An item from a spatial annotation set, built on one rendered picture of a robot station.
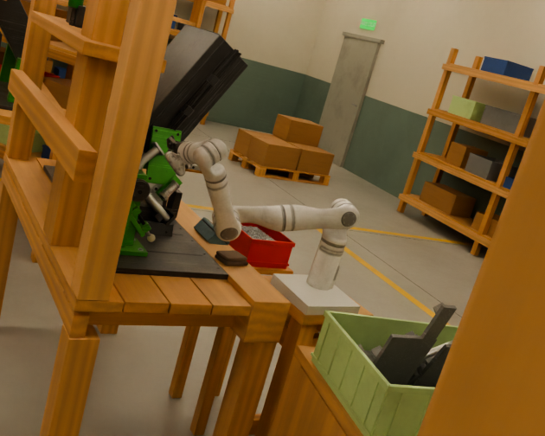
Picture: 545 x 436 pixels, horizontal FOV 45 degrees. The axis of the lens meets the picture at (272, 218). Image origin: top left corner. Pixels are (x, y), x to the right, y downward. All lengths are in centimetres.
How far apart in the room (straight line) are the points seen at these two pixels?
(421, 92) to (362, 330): 807
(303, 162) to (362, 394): 719
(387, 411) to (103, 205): 91
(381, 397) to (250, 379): 64
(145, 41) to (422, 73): 855
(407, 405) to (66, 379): 95
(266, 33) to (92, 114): 1041
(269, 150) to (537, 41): 349
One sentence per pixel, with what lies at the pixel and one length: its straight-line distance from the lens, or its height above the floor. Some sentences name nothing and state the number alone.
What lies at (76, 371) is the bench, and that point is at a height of 66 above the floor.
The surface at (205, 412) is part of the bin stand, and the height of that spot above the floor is 12.
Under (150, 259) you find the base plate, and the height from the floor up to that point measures 90.
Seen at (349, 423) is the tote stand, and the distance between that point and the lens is 185.
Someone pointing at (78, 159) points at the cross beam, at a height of 125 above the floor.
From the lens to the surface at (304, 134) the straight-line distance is 923.
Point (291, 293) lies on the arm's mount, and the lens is 230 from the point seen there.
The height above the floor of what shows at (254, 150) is 28.
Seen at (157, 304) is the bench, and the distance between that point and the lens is 196.
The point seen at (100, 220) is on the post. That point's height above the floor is 112.
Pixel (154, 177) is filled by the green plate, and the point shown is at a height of 109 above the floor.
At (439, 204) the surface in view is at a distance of 852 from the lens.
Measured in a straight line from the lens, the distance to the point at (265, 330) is 217.
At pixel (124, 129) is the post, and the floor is 137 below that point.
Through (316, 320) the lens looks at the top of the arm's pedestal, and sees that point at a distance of 228.
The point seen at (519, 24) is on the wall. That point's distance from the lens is 902.
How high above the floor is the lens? 168
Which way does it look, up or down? 15 degrees down
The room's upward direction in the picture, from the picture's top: 16 degrees clockwise
